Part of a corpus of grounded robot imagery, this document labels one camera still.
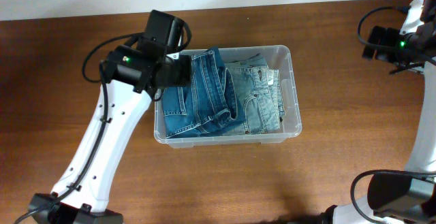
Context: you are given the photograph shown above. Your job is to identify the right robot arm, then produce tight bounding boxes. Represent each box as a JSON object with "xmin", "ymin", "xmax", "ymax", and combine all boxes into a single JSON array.
[{"xmin": 320, "ymin": 0, "xmax": 435, "ymax": 223}]

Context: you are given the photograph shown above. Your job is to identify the clear plastic storage container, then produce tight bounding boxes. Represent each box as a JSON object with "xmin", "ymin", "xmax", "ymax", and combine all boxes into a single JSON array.
[{"xmin": 154, "ymin": 45, "xmax": 302, "ymax": 148}]

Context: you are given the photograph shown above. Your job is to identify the light blue jeans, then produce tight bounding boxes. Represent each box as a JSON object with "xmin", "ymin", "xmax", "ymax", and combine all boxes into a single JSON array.
[{"xmin": 225, "ymin": 54, "xmax": 285, "ymax": 135}]

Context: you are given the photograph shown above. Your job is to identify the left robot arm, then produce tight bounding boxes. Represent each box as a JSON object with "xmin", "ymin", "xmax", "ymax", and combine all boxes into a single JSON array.
[{"xmin": 16, "ymin": 10, "xmax": 191, "ymax": 223}]

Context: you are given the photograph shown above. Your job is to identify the dark blue jeans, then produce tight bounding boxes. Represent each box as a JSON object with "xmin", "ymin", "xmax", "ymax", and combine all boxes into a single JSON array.
[{"xmin": 161, "ymin": 48, "xmax": 246, "ymax": 138}]

